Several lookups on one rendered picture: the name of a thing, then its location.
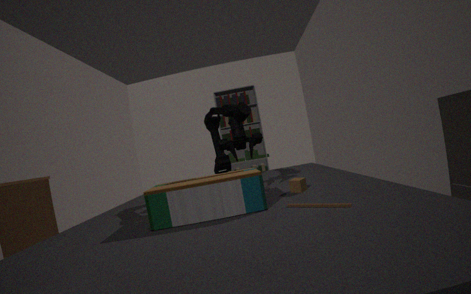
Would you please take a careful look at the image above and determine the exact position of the small brown cube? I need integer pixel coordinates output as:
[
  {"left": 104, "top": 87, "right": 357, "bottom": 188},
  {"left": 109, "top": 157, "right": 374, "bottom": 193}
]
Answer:
[{"left": 289, "top": 178, "right": 307, "bottom": 193}]

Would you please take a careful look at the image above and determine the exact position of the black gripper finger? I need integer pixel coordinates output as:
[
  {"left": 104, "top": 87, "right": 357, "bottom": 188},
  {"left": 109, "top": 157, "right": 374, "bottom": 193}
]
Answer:
[
  {"left": 226, "top": 143, "right": 238, "bottom": 161},
  {"left": 249, "top": 139, "right": 257, "bottom": 158}
]

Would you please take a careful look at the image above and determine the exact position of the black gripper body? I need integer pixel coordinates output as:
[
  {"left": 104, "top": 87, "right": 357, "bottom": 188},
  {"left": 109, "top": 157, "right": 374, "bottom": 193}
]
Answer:
[{"left": 218, "top": 124, "right": 263, "bottom": 151}]

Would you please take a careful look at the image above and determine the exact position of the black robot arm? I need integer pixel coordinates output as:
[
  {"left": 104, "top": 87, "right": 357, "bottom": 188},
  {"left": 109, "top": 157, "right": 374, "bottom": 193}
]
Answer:
[{"left": 204, "top": 102, "right": 252, "bottom": 174}]

